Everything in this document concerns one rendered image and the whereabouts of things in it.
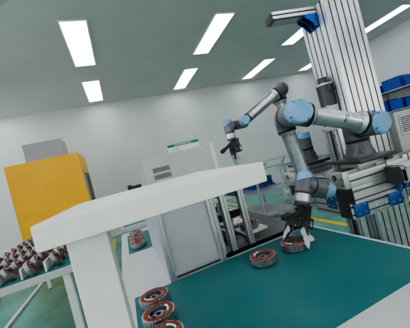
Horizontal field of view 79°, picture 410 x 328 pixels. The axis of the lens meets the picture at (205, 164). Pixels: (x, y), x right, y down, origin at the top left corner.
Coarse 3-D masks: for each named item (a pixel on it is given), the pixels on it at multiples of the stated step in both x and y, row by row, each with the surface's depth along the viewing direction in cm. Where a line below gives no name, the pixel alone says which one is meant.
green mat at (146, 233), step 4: (228, 208) 232; (144, 232) 223; (148, 232) 219; (128, 236) 224; (144, 236) 208; (148, 236) 204; (128, 240) 209; (148, 240) 192; (128, 244) 196; (148, 244) 181; (140, 248) 177; (144, 248) 174; (132, 252) 172; (136, 252) 170
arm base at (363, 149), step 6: (366, 138) 134; (348, 144) 139; (354, 144) 136; (360, 144) 134; (366, 144) 134; (348, 150) 139; (354, 150) 136; (360, 150) 134; (366, 150) 133; (372, 150) 133; (348, 156) 138; (354, 156) 135; (360, 156) 134; (366, 156) 132
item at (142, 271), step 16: (272, 240) 129; (128, 256) 165; (144, 256) 156; (128, 272) 136; (144, 272) 130; (160, 272) 125; (128, 288) 116; (144, 288) 111; (400, 288) 70; (384, 304) 65; (400, 304) 64; (352, 320) 63; (368, 320) 62; (384, 320) 60; (400, 320) 59
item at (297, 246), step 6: (282, 240) 115; (288, 240) 115; (294, 240) 115; (300, 240) 111; (282, 246) 111; (288, 246) 108; (294, 246) 107; (300, 246) 107; (288, 252) 108; (294, 252) 107
